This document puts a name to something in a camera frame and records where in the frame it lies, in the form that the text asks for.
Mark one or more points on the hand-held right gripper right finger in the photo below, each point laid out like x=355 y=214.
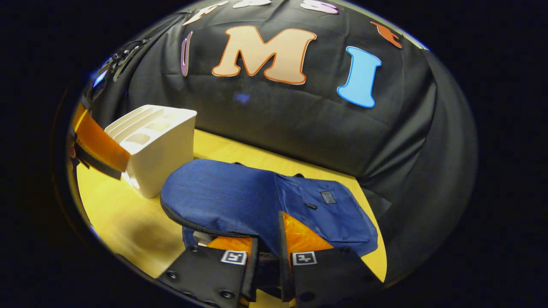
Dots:
x=325 y=273

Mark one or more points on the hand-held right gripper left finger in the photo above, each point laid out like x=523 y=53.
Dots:
x=205 y=273

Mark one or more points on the black backdrop cloth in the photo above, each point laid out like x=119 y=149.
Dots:
x=299 y=128

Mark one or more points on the blue schoolbag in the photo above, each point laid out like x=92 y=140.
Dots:
x=231 y=192

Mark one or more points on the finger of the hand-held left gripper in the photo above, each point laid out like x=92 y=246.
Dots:
x=100 y=143

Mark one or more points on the white plastic bookshelf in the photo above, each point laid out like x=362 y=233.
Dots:
x=160 y=158

